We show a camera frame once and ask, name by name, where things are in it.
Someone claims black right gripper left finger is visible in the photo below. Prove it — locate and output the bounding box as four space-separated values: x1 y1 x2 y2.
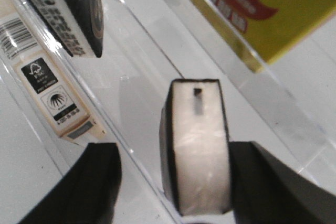
20 143 122 223

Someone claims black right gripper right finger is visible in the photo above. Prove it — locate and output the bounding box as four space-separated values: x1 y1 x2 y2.
229 142 335 223

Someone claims black tissue pack rear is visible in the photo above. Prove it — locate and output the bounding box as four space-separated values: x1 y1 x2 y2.
30 0 104 58

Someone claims peach carton box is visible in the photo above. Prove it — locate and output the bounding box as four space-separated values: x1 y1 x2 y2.
1 0 106 143

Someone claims clear acrylic display shelf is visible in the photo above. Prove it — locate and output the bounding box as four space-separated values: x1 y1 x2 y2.
10 0 335 223

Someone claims yellow nabati wafer box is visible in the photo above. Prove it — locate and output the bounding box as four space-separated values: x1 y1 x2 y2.
190 0 335 72

